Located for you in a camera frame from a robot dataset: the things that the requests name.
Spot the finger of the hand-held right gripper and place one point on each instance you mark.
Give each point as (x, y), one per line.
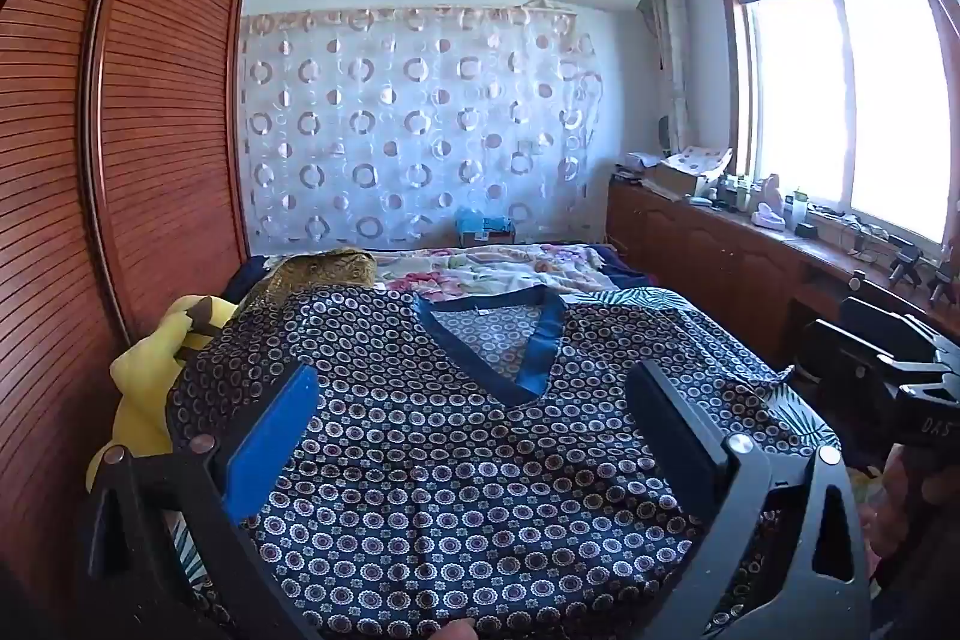
(840, 355)
(885, 321)

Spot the sheer circle-patterned curtain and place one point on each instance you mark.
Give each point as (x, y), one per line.
(412, 123)

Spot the blue box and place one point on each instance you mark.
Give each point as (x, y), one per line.
(484, 227)

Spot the navy circle-patterned shirt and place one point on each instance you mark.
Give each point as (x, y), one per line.
(450, 460)

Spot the cardboard box with patterned paper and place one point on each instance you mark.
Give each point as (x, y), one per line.
(690, 171)

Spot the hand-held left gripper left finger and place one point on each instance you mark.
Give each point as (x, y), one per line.
(270, 437)

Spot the wooden louvered wardrobe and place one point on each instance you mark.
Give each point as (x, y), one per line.
(150, 123)

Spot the golden patterned pillow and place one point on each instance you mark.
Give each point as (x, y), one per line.
(315, 272)

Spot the bunched white curtain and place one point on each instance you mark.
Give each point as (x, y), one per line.
(667, 48)

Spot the navy blanket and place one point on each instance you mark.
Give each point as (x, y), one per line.
(622, 272)

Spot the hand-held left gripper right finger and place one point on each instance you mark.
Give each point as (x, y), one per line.
(675, 430)

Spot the yellow plush toy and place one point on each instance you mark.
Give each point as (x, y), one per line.
(142, 385)

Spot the leaf print bed sheet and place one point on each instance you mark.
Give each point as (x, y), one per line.
(806, 430)

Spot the window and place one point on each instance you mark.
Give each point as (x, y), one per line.
(862, 108)

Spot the white figurine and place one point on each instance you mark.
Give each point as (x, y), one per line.
(770, 209)

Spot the floral blanket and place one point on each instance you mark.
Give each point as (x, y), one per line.
(487, 265)

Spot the small black box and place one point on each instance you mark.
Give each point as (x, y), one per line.
(806, 230)

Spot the long wooden cabinet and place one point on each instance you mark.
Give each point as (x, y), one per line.
(712, 257)

